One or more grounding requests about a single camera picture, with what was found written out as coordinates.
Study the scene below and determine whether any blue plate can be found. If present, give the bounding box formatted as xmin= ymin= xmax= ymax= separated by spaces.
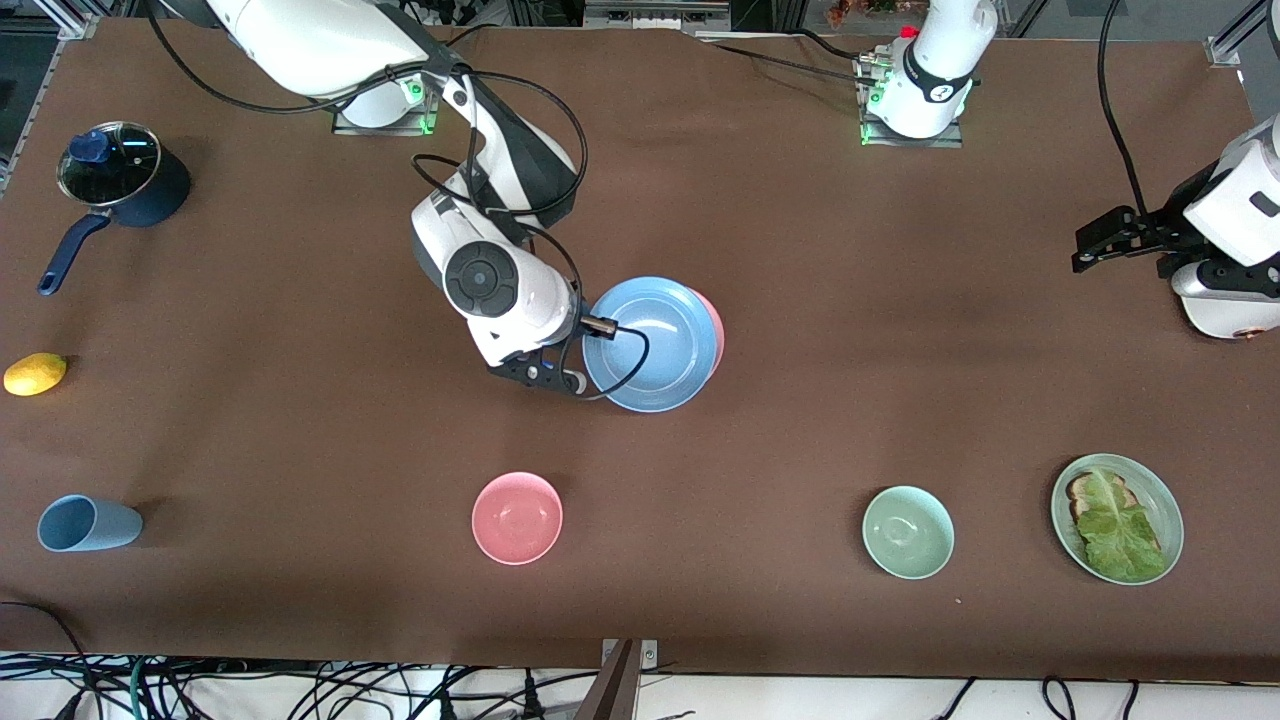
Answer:
xmin=582 ymin=276 xmax=719 ymax=414

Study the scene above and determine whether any pink plate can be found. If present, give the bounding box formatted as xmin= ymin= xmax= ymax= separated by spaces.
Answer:
xmin=690 ymin=288 xmax=725 ymax=383

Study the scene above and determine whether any white toaster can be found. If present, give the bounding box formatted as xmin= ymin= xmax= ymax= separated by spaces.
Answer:
xmin=1183 ymin=290 xmax=1280 ymax=341

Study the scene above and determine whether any pink bowl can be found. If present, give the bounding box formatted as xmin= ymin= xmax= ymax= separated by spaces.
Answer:
xmin=471 ymin=471 xmax=564 ymax=567

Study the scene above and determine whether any toasted bread slice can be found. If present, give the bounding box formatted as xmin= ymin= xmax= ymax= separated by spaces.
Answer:
xmin=1066 ymin=472 xmax=1139 ymax=523

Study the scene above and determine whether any green plate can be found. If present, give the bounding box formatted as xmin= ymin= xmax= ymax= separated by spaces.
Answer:
xmin=1050 ymin=453 xmax=1185 ymax=587

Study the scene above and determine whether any green lettuce leaf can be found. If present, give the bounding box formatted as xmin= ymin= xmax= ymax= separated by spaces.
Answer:
xmin=1074 ymin=468 xmax=1168 ymax=583

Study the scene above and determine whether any metal fixture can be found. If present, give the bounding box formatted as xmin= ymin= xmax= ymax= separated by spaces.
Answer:
xmin=583 ymin=0 xmax=733 ymax=33

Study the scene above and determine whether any green bowl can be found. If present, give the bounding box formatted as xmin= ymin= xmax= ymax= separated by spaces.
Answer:
xmin=862 ymin=485 xmax=956 ymax=581

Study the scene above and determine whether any dark blue saucepan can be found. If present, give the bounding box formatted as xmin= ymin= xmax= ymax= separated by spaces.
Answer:
xmin=38 ymin=122 xmax=193 ymax=297

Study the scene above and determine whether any glass lid with blue knob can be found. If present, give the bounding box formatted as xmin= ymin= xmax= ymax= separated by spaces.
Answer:
xmin=57 ymin=122 xmax=162 ymax=206

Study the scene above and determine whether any blue cup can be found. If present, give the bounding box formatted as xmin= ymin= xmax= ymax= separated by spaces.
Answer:
xmin=37 ymin=494 xmax=144 ymax=553

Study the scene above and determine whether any yellow lemon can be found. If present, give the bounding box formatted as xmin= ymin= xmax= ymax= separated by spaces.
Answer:
xmin=3 ymin=352 xmax=69 ymax=397

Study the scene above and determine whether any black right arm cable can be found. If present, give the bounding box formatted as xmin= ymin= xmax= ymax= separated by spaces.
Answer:
xmin=145 ymin=0 xmax=652 ymax=402

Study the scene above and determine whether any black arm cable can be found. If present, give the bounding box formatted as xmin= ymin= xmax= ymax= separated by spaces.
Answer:
xmin=145 ymin=0 xmax=652 ymax=402
xmin=1097 ymin=0 xmax=1153 ymax=223

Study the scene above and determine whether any aluminium frame profile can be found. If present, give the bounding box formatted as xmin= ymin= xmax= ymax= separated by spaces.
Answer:
xmin=35 ymin=0 xmax=98 ymax=42
xmin=1205 ymin=0 xmax=1261 ymax=69

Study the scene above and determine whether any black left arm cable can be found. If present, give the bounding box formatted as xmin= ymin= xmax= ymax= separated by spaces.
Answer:
xmin=1097 ymin=0 xmax=1153 ymax=223

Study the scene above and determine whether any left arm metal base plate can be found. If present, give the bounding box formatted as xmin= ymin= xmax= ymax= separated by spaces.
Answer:
xmin=858 ymin=55 xmax=966 ymax=149

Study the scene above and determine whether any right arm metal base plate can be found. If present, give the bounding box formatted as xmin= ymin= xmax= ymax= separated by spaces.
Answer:
xmin=332 ymin=75 xmax=442 ymax=137

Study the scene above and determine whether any black base cable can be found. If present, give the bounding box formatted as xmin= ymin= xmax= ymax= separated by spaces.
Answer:
xmin=698 ymin=30 xmax=873 ymax=87

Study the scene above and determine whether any brown post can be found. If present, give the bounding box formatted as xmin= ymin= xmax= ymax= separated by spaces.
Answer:
xmin=575 ymin=640 xmax=641 ymax=720

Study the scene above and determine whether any black floor cable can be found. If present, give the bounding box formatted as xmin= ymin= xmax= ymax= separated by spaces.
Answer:
xmin=0 ymin=600 xmax=96 ymax=720

